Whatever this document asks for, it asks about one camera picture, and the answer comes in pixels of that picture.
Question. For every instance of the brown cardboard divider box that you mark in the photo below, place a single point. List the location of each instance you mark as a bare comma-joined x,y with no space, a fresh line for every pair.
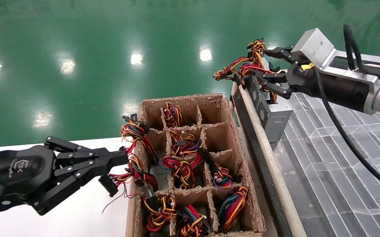
193,197

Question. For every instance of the black cart frame rail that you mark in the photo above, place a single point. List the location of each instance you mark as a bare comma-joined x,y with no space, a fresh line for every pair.
256,158

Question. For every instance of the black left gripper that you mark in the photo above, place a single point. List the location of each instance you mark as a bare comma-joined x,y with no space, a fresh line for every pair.
15,174

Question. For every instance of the clear plastic divider tray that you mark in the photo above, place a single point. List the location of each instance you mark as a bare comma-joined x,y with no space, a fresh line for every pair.
325,171

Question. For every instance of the beige cart pipe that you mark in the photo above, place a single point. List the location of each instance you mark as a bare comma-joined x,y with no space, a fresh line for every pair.
269,154

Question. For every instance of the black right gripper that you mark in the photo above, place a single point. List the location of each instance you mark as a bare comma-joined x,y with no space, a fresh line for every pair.
335,89

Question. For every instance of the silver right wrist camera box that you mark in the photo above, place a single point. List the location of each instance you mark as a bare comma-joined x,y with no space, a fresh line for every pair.
313,42

